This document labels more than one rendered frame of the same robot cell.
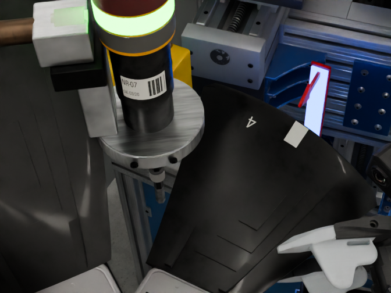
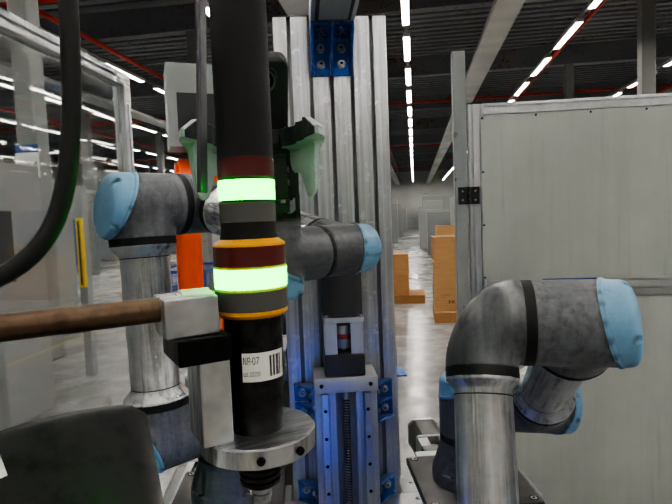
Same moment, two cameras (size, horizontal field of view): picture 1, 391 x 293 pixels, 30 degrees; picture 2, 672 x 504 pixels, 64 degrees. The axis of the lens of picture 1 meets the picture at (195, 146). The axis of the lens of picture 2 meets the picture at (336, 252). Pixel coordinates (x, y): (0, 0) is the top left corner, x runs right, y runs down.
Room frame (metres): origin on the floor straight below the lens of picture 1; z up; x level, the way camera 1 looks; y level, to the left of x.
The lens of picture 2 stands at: (-0.01, 0.12, 1.59)
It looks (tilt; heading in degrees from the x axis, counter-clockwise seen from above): 4 degrees down; 334
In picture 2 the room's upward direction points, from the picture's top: 2 degrees counter-clockwise
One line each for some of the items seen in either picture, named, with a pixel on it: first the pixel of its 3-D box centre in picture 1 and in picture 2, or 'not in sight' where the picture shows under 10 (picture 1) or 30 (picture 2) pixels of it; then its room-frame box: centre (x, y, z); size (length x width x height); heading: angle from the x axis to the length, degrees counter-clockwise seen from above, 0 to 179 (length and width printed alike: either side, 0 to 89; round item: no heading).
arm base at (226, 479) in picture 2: not in sight; (228, 469); (1.03, -0.12, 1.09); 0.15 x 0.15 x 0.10
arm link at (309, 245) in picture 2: not in sight; (283, 256); (0.66, -0.13, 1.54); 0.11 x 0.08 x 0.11; 108
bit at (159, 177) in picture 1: (157, 179); not in sight; (0.30, 0.03, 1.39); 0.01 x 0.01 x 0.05
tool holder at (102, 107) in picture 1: (126, 75); (239, 369); (0.30, 0.04, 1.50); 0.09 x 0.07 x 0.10; 93
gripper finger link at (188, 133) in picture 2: not in sight; (202, 163); (0.43, 0.03, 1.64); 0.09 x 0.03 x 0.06; 137
